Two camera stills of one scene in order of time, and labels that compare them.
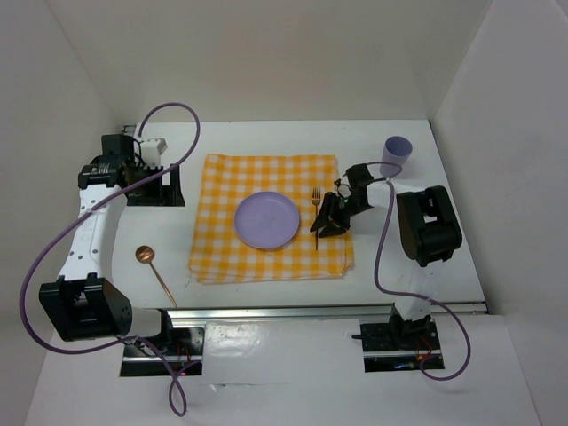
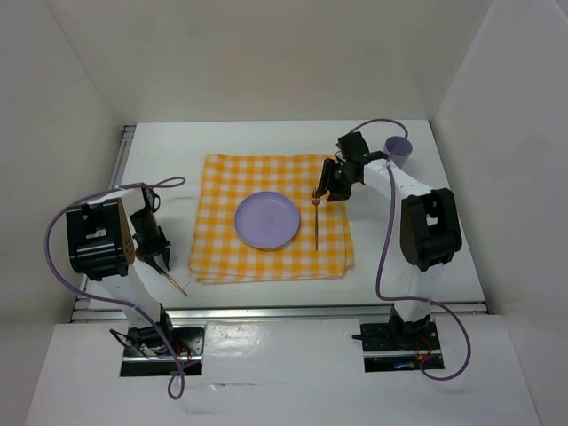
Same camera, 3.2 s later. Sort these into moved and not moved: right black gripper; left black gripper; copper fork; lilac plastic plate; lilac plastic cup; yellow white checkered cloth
Moved: right black gripper; left black gripper
Not moved: lilac plastic cup; yellow white checkered cloth; copper fork; lilac plastic plate
